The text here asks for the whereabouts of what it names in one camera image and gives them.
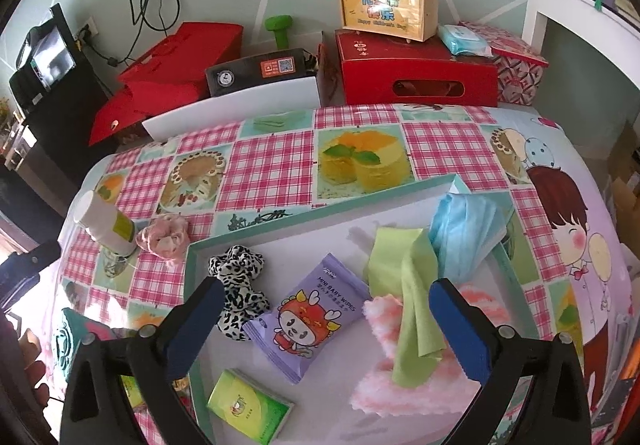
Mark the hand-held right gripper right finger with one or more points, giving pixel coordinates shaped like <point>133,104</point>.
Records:
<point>460,325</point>

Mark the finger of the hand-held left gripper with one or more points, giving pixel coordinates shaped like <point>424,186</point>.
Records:
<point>20,270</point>

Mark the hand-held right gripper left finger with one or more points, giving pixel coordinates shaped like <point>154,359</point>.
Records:
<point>195,325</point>

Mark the green cloth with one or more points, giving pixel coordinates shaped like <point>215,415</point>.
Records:
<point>415,320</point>

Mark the leopard print scrunchie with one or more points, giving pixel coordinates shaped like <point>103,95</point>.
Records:
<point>235,275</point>

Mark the blue face mask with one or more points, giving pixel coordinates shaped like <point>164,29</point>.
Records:
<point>460,230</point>

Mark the green tissue pack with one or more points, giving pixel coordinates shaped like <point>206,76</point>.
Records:
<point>245,407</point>

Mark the pink fluffy cloth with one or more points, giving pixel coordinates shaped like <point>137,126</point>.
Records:
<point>380,385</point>

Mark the purple baby wipes pack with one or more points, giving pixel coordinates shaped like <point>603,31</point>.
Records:
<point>310,320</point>

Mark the white tray with teal rim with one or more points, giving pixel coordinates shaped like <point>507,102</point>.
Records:
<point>320,245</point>

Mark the person's left hand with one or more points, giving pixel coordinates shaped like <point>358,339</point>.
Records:
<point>35,370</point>

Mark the teal patterned pouch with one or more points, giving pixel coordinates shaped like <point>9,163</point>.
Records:
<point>75,340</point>

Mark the pink scrunchie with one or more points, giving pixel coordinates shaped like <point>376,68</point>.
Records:
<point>162,240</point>

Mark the white bottle with green label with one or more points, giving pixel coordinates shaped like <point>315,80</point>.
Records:
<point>100,220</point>

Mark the cartoon girl printed sheet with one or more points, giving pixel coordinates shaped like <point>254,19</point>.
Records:
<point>565,245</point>

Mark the black cabinet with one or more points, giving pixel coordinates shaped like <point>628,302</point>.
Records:
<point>65,125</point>

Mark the cardboard boxes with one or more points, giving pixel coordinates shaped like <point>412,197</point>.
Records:
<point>625,185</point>

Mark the small screen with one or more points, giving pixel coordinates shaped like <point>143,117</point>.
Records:
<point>47,55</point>

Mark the white board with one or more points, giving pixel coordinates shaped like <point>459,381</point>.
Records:
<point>225,110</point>

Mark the black box with orange label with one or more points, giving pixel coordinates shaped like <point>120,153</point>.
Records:
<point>240,75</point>

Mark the pink patterned tin box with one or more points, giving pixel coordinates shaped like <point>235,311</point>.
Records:
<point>520,75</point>

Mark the red cardboard box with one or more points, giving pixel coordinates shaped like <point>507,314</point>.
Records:
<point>400,65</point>

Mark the red gift bag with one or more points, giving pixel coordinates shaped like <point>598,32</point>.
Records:
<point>190,55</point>

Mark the blue wet wipes pack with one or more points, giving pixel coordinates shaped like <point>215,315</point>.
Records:
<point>462,41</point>

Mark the green dumbbell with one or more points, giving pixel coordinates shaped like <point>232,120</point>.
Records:
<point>280,32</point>

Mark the white desk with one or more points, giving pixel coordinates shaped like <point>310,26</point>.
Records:
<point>535,10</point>

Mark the stack of books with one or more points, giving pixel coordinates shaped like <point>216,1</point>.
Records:
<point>627,7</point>

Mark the white wall outlet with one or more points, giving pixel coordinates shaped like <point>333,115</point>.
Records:
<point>86,30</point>

